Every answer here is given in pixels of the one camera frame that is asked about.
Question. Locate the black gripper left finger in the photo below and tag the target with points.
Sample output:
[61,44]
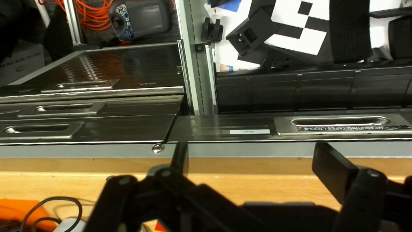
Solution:
[128,201]

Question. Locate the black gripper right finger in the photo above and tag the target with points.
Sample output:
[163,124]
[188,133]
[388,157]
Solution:
[364,201]

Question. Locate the grey metal tool drawer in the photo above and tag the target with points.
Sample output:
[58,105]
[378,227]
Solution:
[194,65]

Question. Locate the black white fiducial tag board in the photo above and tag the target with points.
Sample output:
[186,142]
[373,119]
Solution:
[296,43]

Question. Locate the black hollow printed block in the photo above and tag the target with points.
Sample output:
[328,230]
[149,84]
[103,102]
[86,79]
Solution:
[246,40]

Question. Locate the black flat textured bracket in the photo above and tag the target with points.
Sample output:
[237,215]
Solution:
[349,30]

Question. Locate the aluminium frame profile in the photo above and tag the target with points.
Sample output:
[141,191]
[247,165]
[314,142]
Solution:
[73,21]

